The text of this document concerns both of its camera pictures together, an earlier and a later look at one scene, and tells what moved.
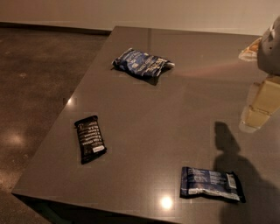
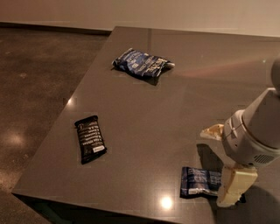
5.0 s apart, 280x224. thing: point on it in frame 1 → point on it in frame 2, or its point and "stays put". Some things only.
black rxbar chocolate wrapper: [90, 138] stays put
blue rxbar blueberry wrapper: [199, 181] stays put
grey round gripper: [269, 53] → [240, 143]
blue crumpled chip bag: [142, 63] stays put
